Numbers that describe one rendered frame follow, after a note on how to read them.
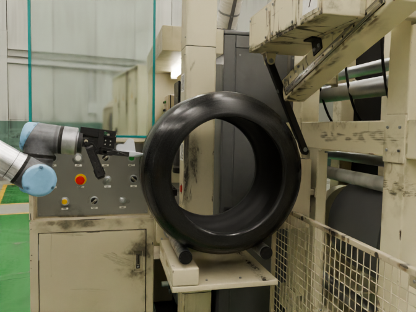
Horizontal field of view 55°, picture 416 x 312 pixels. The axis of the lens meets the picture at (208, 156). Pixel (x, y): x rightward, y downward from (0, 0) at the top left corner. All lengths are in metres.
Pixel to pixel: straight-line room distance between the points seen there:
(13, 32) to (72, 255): 9.11
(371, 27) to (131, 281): 1.47
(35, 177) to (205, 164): 0.74
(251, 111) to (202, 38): 0.50
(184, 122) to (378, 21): 0.62
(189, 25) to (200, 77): 0.21
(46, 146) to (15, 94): 9.25
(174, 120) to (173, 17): 10.29
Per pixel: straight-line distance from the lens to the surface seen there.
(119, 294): 2.03
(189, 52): 1.68
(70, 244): 1.95
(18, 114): 10.56
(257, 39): 1.64
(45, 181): 1.20
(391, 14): 1.23
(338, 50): 1.36
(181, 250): 1.36
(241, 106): 1.32
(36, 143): 1.34
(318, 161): 1.80
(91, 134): 1.35
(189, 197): 1.68
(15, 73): 10.62
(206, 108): 1.29
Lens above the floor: 1.32
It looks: 4 degrees down
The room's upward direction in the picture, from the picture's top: 1 degrees clockwise
